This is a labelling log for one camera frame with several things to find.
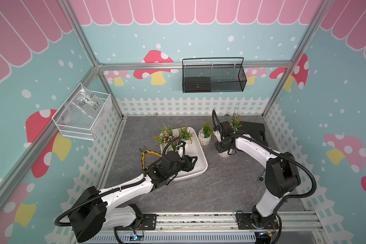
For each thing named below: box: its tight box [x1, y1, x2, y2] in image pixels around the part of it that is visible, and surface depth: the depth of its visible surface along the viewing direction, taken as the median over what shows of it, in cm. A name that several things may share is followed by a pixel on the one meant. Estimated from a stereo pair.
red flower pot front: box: [177, 125, 194, 144], surface depth 96 cm
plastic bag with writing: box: [64, 82, 106, 119], surface depth 74 cm
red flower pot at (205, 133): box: [197, 120, 214, 146], surface depth 101 cm
